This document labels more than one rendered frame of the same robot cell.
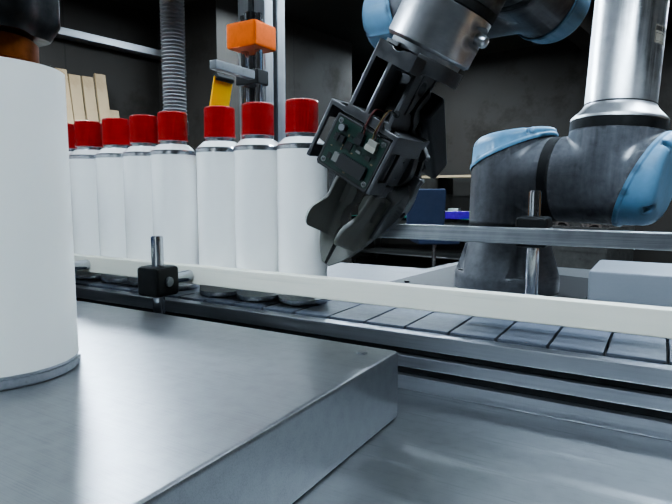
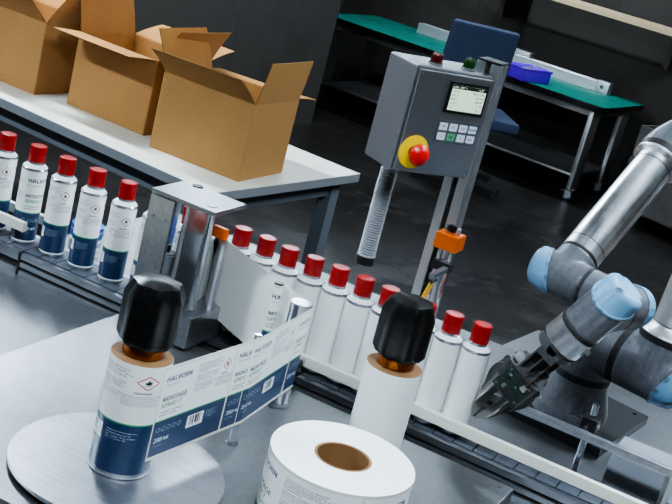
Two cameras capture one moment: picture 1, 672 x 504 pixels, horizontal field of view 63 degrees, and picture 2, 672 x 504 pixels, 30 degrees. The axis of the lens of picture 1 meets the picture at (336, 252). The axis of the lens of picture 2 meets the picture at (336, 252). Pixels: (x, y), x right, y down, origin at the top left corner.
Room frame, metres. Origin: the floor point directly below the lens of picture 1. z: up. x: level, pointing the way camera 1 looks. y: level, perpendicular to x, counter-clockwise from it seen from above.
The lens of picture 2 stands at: (-1.41, 0.59, 1.77)
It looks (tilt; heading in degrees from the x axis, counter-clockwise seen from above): 17 degrees down; 352
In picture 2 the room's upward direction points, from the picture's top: 15 degrees clockwise
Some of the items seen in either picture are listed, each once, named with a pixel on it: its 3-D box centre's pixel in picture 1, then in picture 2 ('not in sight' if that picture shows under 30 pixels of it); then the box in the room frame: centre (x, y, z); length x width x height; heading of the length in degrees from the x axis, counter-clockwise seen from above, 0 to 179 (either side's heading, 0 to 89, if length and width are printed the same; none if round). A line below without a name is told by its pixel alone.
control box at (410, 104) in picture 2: not in sight; (430, 116); (0.75, 0.19, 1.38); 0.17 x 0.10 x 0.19; 114
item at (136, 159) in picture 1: (146, 201); (352, 329); (0.68, 0.23, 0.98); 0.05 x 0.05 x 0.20
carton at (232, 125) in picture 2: not in sight; (227, 101); (2.47, 0.50, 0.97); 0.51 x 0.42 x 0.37; 148
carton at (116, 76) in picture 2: not in sight; (144, 65); (2.74, 0.79, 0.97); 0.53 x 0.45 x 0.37; 144
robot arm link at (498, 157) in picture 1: (516, 175); (597, 339); (0.82, -0.26, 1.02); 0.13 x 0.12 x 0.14; 48
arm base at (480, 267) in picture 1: (507, 254); (575, 390); (0.82, -0.26, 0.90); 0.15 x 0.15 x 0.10
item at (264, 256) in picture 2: not in sight; (256, 288); (0.79, 0.41, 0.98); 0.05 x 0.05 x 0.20
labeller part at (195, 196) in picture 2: not in sight; (200, 197); (0.76, 0.55, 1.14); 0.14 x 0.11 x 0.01; 59
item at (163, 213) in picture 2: not in sight; (186, 263); (0.76, 0.55, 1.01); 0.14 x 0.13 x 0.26; 59
